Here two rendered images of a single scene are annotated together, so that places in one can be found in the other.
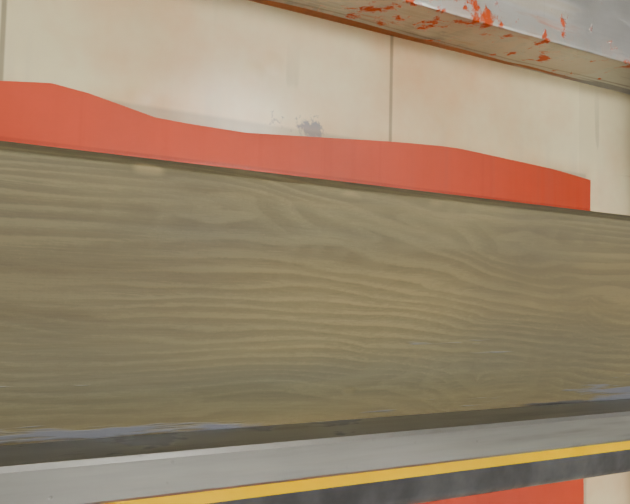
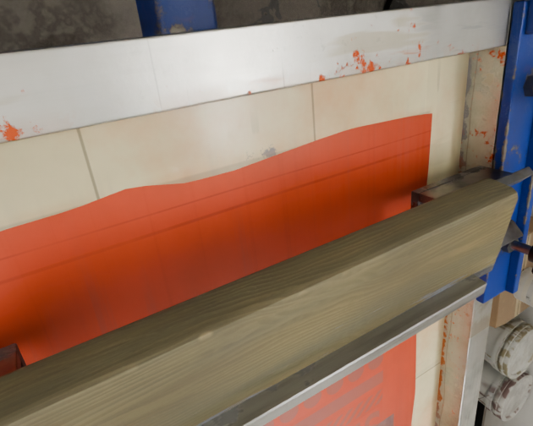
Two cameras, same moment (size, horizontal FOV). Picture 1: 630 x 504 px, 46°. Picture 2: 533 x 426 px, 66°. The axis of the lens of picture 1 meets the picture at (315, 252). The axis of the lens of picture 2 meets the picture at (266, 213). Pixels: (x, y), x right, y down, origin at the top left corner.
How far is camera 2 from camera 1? 0.16 m
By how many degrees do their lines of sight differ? 28
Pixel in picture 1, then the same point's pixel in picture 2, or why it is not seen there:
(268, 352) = (271, 364)
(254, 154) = (240, 179)
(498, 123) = (377, 102)
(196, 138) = (208, 184)
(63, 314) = (182, 399)
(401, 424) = (333, 363)
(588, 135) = (432, 86)
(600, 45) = (442, 51)
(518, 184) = (389, 133)
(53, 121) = (132, 208)
